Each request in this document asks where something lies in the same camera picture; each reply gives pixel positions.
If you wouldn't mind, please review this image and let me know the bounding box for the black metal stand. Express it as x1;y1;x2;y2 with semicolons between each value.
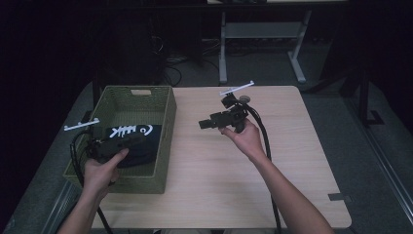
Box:
357;67;386;129

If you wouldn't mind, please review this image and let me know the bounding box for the green woven basket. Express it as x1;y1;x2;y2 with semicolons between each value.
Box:
62;85;177;195

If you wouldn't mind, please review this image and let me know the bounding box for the person's left hand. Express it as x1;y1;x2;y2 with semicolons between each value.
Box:
82;148;130;196

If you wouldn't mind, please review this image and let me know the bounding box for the person's right hand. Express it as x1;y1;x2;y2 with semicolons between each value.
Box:
218;117;267;163

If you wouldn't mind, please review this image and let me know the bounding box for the grey tape strip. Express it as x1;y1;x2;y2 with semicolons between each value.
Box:
327;192;353;203

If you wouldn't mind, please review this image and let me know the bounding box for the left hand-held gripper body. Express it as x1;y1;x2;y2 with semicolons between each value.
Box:
63;117;132;164

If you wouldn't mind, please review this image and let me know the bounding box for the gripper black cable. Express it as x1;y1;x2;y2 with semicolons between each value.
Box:
69;129;114;234
241;99;282;234

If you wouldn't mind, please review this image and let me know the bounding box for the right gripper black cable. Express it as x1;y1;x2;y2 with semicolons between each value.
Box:
241;99;282;234

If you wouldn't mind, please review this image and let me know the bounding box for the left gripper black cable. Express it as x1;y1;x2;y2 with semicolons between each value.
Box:
69;129;114;234

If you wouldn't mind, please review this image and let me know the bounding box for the tangle of floor cables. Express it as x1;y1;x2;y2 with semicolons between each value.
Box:
152;33;222;87

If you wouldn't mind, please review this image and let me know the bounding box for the dark navy shirt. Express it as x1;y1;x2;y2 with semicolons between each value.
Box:
105;124;163;169

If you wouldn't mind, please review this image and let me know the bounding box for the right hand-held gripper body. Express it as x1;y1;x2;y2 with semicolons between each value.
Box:
209;80;255;134

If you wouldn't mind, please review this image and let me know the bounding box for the white metal desk frame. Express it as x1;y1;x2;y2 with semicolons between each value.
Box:
207;0;349;85

